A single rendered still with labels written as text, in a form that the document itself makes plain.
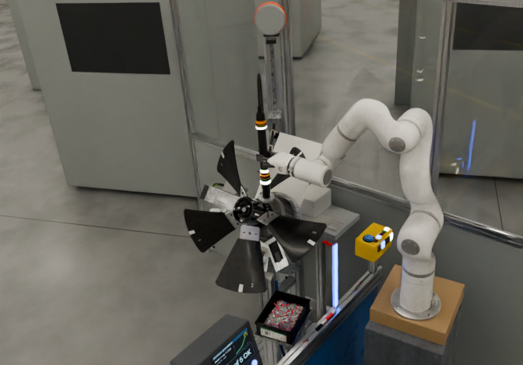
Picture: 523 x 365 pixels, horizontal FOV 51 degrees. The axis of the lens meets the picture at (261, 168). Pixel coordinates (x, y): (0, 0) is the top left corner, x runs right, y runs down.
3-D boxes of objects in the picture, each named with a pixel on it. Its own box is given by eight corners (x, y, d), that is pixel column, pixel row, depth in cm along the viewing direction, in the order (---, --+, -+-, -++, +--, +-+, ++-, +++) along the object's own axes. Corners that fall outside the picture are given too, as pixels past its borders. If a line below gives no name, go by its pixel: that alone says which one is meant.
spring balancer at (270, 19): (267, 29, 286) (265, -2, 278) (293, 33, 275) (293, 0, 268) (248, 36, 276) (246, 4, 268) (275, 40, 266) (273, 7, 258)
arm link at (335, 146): (357, 110, 204) (317, 159, 225) (333, 124, 193) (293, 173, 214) (374, 128, 202) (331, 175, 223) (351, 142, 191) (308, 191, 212)
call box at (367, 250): (372, 240, 259) (373, 221, 254) (391, 247, 253) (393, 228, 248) (354, 257, 248) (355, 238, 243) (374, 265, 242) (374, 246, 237)
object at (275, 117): (269, 124, 295) (268, 109, 291) (282, 124, 294) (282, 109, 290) (268, 132, 286) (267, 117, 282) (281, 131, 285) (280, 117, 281)
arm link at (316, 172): (307, 154, 218) (293, 162, 212) (335, 163, 211) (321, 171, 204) (307, 173, 222) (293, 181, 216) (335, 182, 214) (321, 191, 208)
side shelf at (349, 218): (306, 199, 320) (305, 194, 319) (359, 219, 299) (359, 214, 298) (280, 219, 305) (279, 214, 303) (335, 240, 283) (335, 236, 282)
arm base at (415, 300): (444, 292, 220) (448, 256, 211) (437, 326, 206) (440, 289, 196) (396, 282, 227) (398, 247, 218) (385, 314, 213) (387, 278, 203)
